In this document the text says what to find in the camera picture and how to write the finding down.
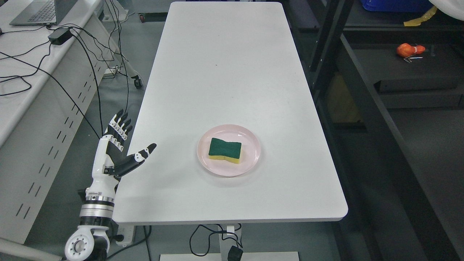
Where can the white side desk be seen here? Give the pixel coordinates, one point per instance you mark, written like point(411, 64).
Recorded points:
point(41, 114)

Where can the green yellow sponge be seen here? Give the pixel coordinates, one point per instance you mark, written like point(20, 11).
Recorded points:
point(225, 150)

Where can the black table control box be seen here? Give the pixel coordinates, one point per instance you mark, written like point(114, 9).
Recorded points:
point(235, 254)

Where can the white power strip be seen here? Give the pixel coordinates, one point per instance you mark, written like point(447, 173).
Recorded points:
point(125, 235)

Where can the dark grey metal shelf rack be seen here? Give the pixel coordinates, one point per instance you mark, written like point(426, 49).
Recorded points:
point(394, 125)

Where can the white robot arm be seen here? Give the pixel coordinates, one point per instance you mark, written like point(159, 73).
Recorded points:
point(90, 241)

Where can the pink plate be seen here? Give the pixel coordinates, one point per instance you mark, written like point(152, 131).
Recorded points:
point(250, 152)

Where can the black power adapter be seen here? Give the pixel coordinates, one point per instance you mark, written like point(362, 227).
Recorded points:
point(60, 36)

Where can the blue plastic bin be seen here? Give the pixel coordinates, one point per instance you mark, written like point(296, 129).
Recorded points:
point(397, 6)

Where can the white table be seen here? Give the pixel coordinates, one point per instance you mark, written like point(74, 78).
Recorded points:
point(229, 63)

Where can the yellow tape strip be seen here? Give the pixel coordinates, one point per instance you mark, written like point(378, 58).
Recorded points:
point(425, 17)

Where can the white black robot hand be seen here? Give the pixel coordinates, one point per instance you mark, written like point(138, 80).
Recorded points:
point(110, 163)

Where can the grey laptop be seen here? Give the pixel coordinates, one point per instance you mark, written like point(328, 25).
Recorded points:
point(43, 12)

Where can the orange toy object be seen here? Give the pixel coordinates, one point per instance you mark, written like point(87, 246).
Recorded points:
point(405, 50)

